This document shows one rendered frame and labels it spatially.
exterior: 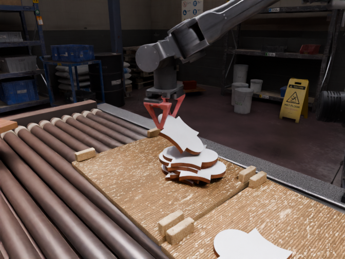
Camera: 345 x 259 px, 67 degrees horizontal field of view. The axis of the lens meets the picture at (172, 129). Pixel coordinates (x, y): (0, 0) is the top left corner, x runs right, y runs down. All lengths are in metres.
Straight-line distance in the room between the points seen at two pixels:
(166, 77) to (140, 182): 0.27
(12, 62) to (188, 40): 4.34
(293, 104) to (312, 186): 3.44
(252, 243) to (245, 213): 0.10
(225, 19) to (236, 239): 0.43
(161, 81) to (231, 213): 0.34
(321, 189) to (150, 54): 0.55
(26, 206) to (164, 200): 0.32
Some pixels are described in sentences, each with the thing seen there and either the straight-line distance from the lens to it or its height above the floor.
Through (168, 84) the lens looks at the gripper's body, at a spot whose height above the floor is 1.18.
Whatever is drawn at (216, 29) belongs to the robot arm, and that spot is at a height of 1.30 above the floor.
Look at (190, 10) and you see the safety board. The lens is 6.50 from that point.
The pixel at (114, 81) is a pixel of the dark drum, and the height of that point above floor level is 0.45.
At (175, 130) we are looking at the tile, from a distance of 0.67.
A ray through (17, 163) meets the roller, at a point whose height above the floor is 0.92.
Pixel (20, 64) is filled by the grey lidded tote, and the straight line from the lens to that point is 4.88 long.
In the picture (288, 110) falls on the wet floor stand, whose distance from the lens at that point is 4.22.
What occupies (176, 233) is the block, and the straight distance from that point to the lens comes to 0.51.
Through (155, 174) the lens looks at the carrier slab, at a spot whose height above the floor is 0.94.
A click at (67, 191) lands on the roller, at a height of 0.92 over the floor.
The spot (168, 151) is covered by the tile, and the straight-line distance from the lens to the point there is 0.70.
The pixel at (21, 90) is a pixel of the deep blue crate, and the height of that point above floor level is 0.34.
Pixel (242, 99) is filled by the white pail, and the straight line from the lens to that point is 4.28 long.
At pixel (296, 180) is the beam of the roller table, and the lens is 0.81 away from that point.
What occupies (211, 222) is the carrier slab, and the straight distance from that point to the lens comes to 0.57.
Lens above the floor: 1.31
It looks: 22 degrees down
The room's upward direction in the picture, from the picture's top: straight up
